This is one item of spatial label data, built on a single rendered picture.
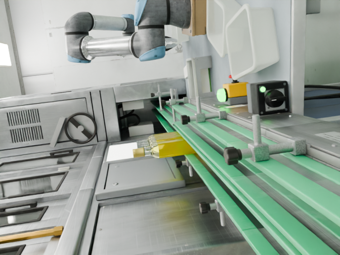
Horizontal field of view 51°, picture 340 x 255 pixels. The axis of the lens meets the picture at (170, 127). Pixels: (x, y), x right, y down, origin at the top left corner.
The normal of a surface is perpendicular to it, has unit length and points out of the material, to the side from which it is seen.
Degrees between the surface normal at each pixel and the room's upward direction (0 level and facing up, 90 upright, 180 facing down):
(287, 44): 0
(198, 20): 90
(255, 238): 90
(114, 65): 90
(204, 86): 90
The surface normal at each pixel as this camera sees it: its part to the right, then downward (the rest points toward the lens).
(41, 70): 0.12, 0.14
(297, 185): -0.12, -0.98
